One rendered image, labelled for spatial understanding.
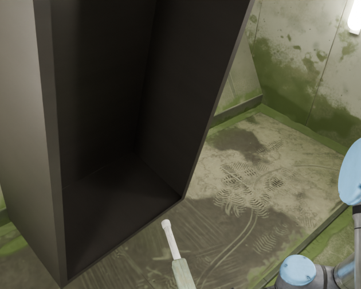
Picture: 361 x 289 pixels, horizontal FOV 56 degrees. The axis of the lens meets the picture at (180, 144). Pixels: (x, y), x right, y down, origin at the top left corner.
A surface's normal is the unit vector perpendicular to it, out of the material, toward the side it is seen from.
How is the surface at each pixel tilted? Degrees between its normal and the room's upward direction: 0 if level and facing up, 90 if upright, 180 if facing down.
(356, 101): 90
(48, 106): 102
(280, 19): 90
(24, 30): 90
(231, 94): 57
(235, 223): 0
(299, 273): 5
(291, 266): 5
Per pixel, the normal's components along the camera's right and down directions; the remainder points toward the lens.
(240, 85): 0.58, -0.04
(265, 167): 0.05, -0.80
